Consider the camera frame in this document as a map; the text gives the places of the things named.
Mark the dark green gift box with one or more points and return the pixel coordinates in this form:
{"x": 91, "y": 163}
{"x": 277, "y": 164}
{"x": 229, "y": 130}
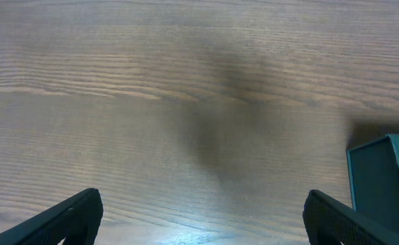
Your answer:
{"x": 374, "y": 180}

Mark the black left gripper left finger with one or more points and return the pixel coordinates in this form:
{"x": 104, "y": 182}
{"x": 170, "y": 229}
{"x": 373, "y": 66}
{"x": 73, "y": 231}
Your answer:
{"x": 75, "y": 220}

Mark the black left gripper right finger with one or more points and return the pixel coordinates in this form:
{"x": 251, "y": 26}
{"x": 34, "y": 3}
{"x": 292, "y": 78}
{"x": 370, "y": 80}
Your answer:
{"x": 328, "y": 221}

